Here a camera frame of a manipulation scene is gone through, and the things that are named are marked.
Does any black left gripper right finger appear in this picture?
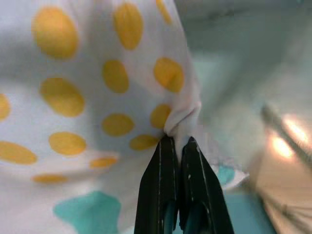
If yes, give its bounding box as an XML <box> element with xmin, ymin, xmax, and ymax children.
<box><xmin>179</xmin><ymin>136</ymin><xmax>235</xmax><ymax>234</ymax></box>

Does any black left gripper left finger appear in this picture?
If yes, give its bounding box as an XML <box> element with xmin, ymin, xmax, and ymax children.
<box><xmin>134</xmin><ymin>136</ymin><xmax>180</xmax><ymax>234</ymax></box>

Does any pink pillow with coloured spots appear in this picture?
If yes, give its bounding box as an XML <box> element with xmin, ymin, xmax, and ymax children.
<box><xmin>0</xmin><ymin>0</ymin><xmax>251</xmax><ymax>234</ymax></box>

